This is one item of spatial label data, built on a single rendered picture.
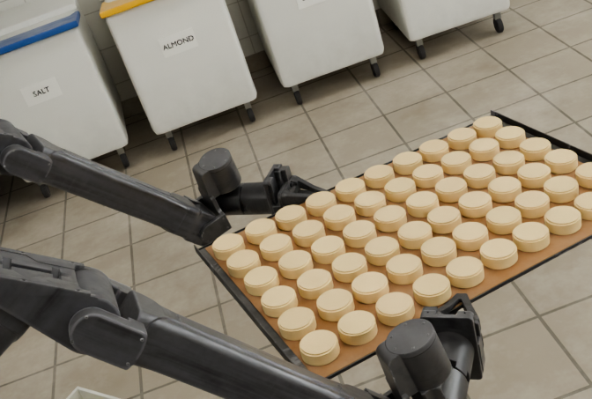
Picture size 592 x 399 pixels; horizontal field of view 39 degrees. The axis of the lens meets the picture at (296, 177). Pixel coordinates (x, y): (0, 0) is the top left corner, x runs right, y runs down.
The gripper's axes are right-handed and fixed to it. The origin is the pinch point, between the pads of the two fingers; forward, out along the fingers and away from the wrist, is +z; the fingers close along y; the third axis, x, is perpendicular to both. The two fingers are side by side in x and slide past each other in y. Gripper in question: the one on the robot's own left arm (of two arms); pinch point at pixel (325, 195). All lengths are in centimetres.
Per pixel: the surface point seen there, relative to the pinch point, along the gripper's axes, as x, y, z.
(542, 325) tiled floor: -75, 95, 23
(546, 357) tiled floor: -62, 96, 25
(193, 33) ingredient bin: -204, 44, -129
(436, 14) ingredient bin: -260, 70, -33
